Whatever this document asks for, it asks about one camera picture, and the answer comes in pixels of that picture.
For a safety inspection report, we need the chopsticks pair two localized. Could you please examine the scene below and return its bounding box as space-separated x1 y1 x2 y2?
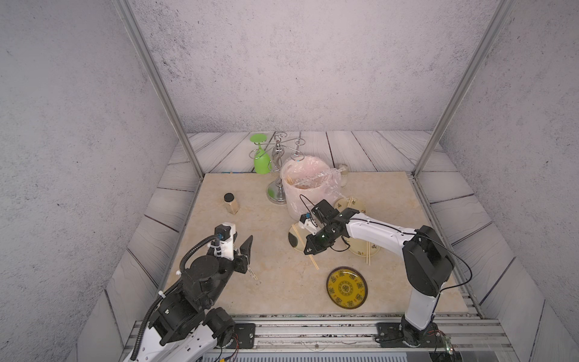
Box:
288 223 307 253

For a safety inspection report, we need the chopsticks pair three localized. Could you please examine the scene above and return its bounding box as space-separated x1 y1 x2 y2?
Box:
347 197 357 208

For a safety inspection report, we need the chopsticks pair one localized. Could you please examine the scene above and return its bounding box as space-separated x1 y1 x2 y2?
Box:
247 266 262 285

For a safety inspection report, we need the chopsticks pair four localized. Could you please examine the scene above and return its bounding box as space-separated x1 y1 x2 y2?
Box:
366 242 372 265

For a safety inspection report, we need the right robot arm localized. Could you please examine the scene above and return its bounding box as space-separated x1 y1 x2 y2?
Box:
298 199 473 348

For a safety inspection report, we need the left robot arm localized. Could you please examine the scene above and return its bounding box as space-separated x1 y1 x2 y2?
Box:
125 229 256 361

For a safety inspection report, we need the large cream oval plate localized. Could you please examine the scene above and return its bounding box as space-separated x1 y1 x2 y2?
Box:
347 238 381 260

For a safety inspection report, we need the yellow patterned round plate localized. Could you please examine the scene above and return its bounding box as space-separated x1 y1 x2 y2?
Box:
326 266 368 310

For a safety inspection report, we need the toothpick jar black lid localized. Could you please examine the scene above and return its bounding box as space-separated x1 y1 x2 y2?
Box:
223 192 240 215

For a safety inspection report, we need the white trash bin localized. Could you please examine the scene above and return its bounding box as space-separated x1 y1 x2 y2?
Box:
281 155 338 222

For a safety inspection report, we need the small cream bottle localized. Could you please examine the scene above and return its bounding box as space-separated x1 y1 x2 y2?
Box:
338 164 349 188

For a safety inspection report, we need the green plastic goblet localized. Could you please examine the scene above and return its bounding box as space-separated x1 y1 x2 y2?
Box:
250 134 271 174

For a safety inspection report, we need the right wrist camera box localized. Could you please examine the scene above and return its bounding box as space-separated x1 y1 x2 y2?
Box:
298 213 320 235

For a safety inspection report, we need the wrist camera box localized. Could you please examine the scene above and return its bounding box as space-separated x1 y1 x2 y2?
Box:
298 213 320 235
207 223 237 261

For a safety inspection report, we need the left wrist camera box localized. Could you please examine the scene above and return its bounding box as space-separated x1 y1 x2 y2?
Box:
207 223 237 261

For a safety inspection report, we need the chrome wire cup rack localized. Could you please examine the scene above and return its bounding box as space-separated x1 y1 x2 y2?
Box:
249 131 305 205

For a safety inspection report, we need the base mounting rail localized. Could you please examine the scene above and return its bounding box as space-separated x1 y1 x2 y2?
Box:
138 294 518 361

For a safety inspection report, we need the metal corner post left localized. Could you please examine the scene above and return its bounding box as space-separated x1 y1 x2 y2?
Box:
112 0 204 179

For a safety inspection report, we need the metal corner post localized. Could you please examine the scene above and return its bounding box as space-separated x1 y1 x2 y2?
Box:
411 0 517 179
112 0 204 179

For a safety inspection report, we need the metal corner post right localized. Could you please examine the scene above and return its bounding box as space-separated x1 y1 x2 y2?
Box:
411 0 517 179

